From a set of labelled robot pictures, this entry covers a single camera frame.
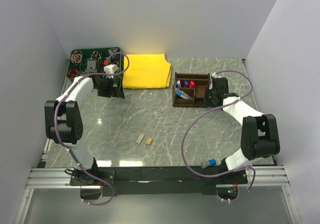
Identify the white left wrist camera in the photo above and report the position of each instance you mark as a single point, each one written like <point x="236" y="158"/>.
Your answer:
<point x="110" y="70"/>

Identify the red black rolled tie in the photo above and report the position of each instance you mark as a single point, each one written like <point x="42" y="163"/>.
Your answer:
<point x="72" y="73"/>

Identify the grey rolled tie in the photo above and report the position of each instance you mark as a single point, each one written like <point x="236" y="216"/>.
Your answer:
<point x="114" y="52"/>

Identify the green compartment tray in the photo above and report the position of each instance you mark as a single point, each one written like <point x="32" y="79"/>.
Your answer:
<point x="88" y="65"/>

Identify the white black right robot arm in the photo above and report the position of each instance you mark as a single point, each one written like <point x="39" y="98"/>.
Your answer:
<point x="259" y="132"/>

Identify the brown wooden desk organizer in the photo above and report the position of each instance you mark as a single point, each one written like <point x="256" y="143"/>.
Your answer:
<point x="202" y="81"/>

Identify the yellow small eraser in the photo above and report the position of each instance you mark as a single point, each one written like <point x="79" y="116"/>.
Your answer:
<point x="149" y="141"/>

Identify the pink brown rolled tie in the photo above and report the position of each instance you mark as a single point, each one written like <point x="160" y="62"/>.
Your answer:
<point x="76" y="57"/>

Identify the black patterned rolled tie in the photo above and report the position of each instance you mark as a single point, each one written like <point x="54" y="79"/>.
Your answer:
<point x="96" y="55"/>

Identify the clear blue ballpoint pen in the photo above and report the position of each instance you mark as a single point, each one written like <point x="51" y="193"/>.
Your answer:
<point x="177" y="89"/>

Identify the pink highlighter marker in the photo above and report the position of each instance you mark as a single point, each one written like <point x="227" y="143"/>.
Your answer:
<point x="191" y="84"/>

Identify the blue capped marker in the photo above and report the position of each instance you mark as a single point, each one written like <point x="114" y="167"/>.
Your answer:
<point x="182" y="95"/>

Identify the yellow folded cloth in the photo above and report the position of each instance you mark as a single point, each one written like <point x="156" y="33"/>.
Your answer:
<point x="146" y="71"/>

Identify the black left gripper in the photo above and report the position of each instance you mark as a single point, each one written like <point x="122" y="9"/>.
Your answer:
<point x="115" y="92"/>

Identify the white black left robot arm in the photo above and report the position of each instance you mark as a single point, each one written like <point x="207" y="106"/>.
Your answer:
<point x="63" y="121"/>

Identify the purple capped marker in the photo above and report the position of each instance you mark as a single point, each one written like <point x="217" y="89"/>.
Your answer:
<point x="186" y="84"/>

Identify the aluminium frame rail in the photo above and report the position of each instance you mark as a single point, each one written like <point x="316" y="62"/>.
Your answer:
<point x="270" y="176"/>

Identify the lilac highlighter marker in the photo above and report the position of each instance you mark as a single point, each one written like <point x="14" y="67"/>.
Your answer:
<point x="178" y="84"/>

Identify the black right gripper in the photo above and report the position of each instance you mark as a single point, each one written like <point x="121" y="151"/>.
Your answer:
<point x="207" y="103"/>

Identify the white worn eraser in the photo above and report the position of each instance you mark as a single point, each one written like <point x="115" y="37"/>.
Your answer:
<point x="140" y="138"/>

